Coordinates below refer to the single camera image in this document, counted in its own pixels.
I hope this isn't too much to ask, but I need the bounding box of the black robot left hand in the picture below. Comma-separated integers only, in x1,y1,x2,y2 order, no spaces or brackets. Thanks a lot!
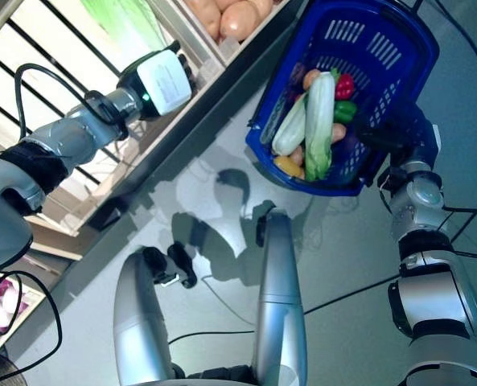
116,39,198,121

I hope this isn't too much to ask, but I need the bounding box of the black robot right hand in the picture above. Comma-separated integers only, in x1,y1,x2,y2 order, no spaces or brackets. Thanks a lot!
353,102,442,166

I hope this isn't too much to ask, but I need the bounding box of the blue plastic shopping basket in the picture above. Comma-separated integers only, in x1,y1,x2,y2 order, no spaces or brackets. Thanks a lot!
245,0,441,198

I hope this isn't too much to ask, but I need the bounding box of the green toy bell pepper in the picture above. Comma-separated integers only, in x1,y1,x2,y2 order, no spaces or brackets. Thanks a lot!
333,100,359,124

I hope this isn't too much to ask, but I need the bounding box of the yellow orange toy pepper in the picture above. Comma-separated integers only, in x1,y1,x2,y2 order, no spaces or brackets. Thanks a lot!
273,155,306,180

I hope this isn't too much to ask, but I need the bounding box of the silver robot right leg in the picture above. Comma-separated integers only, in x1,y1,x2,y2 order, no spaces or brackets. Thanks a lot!
252,203,308,386

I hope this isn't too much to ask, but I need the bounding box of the purple white toy turnip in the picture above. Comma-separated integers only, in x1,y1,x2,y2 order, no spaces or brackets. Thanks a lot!
0,273,27,343

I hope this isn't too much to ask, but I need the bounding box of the wooden shelf unit black frame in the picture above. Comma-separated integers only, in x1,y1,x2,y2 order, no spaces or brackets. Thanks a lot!
52,7,307,290
20,212,86,262

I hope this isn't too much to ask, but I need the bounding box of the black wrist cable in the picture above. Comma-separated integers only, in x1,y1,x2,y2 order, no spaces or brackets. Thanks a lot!
14,63,110,136

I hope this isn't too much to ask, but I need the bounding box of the black floor cable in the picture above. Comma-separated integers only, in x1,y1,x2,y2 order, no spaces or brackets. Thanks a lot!
167,329,259,346
304,276,400,315

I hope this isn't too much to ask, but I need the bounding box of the black looped body cable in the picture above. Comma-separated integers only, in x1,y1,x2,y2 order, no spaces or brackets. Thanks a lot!
0,271,64,386

